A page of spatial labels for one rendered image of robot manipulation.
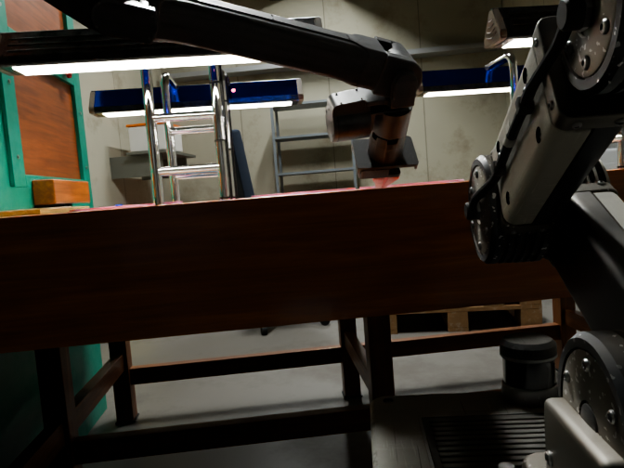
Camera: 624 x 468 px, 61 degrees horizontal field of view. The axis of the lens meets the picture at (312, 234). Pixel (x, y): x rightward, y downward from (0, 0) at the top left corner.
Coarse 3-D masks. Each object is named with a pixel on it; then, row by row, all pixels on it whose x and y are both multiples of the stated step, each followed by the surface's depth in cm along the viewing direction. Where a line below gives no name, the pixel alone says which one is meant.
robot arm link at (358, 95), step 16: (400, 80) 72; (416, 80) 73; (336, 96) 78; (352, 96) 78; (368, 96) 78; (400, 96) 74; (336, 112) 77; (352, 112) 78; (368, 112) 78; (336, 128) 78; (352, 128) 78; (368, 128) 79
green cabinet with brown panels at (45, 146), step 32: (0, 0) 139; (32, 0) 163; (0, 96) 136; (32, 96) 157; (64, 96) 183; (0, 128) 135; (32, 128) 155; (64, 128) 181; (0, 160) 134; (32, 160) 154; (64, 160) 178
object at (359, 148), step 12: (372, 132) 83; (360, 144) 89; (372, 144) 85; (384, 144) 83; (396, 144) 83; (408, 144) 89; (360, 156) 88; (372, 156) 87; (384, 156) 85; (396, 156) 86; (408, 156) 88; (360, 168) 86; (372, 168) 86; (384, 168) 87
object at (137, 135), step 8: (128, 128) 545; (136, 128) 543; (144, 128) 542; (160, 128) 540; (136, 136) 544; (144, 136) 543; (160, 136) 541; (176, 136) 572; (136, 144) 544; (144, 144) 543; (160, 144) 541; (176, 144) 570
